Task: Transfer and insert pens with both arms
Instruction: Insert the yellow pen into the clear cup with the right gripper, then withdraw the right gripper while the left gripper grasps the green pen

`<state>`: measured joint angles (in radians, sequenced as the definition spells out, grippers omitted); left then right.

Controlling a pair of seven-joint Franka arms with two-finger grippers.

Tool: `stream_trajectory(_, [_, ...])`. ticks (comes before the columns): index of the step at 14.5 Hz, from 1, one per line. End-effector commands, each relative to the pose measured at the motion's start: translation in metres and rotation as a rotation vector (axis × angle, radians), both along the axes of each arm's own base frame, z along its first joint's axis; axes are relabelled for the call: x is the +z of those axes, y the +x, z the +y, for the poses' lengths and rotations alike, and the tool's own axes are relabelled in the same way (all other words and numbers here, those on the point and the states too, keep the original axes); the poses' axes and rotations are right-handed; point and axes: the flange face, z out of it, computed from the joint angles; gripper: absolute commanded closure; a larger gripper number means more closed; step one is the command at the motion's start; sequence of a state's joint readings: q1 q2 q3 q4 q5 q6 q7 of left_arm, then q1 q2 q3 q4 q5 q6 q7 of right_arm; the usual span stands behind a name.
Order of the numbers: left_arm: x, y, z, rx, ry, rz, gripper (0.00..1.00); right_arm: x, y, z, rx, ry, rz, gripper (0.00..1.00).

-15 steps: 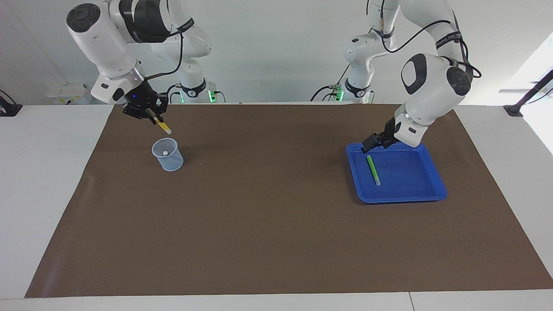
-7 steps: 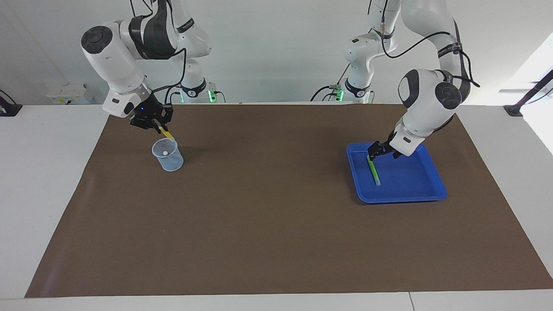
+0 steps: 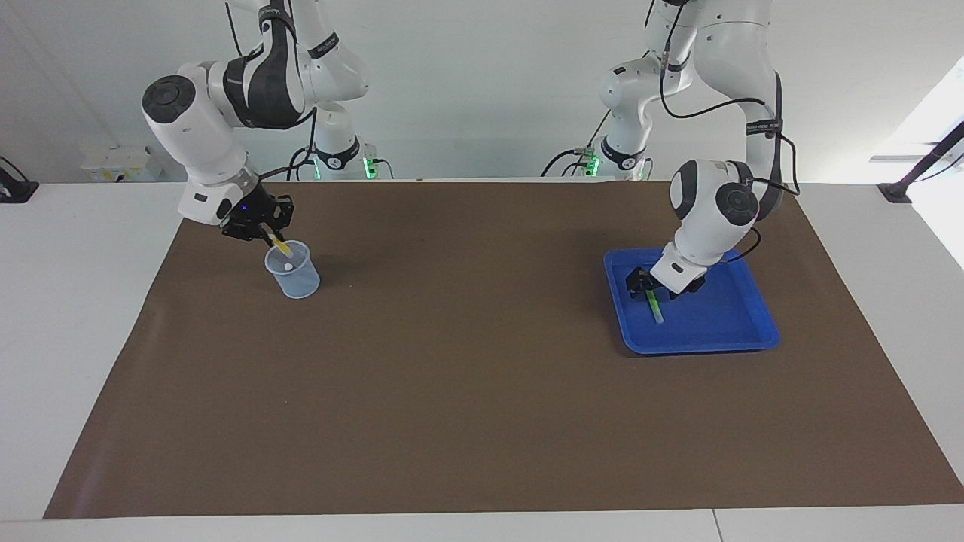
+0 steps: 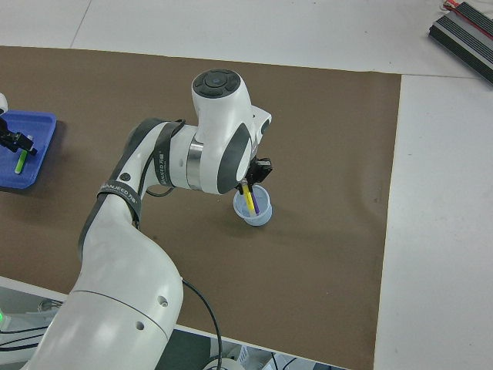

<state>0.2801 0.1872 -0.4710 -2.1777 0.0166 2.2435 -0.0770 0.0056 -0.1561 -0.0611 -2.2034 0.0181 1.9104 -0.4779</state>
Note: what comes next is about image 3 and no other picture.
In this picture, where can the clear plastic cup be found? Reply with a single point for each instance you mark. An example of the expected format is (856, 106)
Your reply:
(297, 280)

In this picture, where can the black clamp with long rod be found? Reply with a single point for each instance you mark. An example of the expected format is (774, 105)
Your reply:
(896, 190)

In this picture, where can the black table clamp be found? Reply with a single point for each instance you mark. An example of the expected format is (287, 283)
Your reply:
(15, 188)

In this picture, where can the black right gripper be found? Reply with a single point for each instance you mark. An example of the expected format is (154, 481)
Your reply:
(252, 214)

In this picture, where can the blue plastic tray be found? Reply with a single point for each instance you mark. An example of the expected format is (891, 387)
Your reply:
(715, 331)

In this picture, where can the yellow pen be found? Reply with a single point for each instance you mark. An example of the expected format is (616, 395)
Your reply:
(282, 247)

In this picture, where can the white wall box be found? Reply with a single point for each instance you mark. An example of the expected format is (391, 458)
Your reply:
(120, 164)

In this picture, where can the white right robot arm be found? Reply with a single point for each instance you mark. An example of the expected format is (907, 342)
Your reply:
(196, 128)

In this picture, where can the brown table mat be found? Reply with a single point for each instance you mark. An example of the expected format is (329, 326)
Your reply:
(467, 406)

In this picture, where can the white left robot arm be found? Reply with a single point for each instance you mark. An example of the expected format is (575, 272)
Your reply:
(738, 68)

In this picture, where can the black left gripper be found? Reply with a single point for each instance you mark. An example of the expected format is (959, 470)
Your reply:
(649, 278)

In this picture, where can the green pen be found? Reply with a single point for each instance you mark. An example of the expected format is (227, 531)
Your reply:
(655, 307)

